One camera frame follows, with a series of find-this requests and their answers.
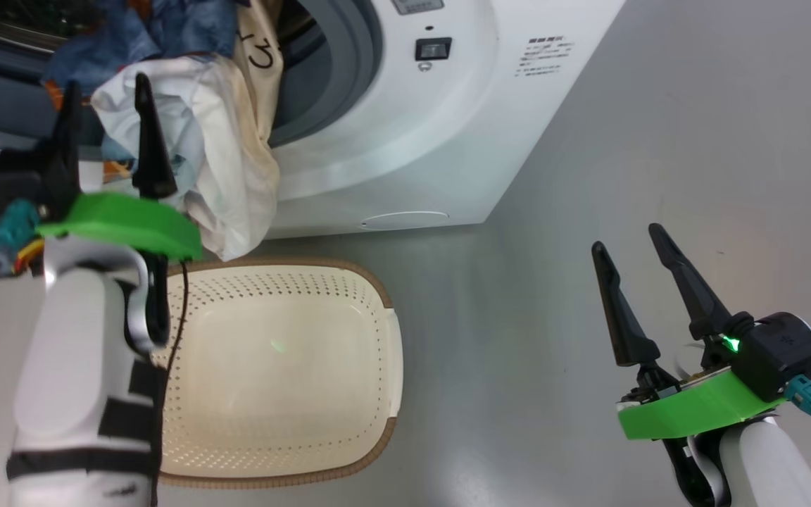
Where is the cream white garment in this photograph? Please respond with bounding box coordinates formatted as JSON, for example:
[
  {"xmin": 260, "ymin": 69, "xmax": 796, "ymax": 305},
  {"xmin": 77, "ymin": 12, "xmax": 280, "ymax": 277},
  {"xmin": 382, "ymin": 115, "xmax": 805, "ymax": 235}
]
[{"xmin": 90, "ymin": 0, "xmax": 284, "ymax": 263}]

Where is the black door latch socket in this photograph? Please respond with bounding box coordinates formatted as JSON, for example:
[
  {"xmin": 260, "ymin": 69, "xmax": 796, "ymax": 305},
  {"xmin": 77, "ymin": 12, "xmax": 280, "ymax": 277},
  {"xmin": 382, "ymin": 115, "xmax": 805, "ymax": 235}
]
[{"xmin": 415, "ymin": 37, "xmax": 453, "ymax": 62}]

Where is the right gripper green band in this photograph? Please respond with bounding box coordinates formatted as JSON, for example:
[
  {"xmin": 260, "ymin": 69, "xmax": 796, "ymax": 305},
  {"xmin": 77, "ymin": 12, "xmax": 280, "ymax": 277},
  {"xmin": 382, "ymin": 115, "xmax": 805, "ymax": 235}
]
[{"xmin": 591, "ymin": 223, "xmax": 788, "ymax": 441}]

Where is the round white filter cover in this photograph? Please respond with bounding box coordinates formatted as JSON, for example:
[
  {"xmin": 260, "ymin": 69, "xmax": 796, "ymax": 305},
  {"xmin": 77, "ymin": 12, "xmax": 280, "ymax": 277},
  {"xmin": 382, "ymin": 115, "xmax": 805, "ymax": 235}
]
[{"xmin": 360, "ymin": 210, "xmax": 450, "ymax": 232}]

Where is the white front-load washing machine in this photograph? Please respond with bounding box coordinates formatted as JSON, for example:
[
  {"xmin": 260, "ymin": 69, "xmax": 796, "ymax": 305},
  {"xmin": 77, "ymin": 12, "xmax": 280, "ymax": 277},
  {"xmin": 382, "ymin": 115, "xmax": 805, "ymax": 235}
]
[{"xmin": 0, "ymin": 0, "xmax": 627, "ymax": 240}]

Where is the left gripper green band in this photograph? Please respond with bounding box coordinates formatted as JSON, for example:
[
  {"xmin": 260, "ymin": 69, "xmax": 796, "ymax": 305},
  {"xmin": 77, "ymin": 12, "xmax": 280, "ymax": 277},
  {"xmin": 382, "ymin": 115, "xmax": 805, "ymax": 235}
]
[{"xmin": 34, "ymin": 73, "xmax": 203, "ymax": 263}]

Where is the blue cartoon-print garment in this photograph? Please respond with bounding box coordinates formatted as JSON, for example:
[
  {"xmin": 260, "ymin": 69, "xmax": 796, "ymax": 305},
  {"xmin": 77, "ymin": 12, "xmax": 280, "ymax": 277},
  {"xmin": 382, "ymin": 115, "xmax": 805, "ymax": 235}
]
[{"xmin": 41, "ymin": 0, "xmax": 251, "ymax": 185}]

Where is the grey warning label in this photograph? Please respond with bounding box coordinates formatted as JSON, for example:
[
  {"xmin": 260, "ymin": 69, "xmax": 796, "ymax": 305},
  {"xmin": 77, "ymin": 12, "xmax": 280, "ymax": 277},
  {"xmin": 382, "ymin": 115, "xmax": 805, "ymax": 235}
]
[{"xmin": 391, "ymin": 0, "xmax": 445, "ymax": 16}]

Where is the black text notice sticker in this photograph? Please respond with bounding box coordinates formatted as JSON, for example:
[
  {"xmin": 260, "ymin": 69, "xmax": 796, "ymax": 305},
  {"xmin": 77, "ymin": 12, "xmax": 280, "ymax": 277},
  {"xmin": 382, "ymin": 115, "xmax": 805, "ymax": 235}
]
[{"xmin": 516, "ymin": 37, "xmax": 576, "ymax": 78}]

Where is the thin black cable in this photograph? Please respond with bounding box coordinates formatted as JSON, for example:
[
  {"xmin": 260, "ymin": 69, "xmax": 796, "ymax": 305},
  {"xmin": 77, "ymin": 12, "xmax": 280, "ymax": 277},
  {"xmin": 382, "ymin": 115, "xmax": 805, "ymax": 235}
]
[{"xmin": 152, "ymin": 257, "xmax": 190, "ymax": 507}]

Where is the cream perforated laundry basket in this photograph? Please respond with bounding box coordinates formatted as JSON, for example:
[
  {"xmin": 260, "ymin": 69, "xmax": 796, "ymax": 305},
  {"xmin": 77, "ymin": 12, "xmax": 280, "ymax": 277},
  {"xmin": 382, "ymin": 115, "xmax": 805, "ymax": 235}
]
[{"xmin": 149, "ymin": 257, "xmax": 404, "ymax": 490}]

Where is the grey rubber door gasket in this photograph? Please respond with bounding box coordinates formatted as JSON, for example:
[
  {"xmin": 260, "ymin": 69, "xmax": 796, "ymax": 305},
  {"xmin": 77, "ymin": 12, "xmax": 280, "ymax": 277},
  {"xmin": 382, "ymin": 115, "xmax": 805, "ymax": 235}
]
[{"xmin": 0, "ymin": 0, "xmax": 384, "ymax": 150}]

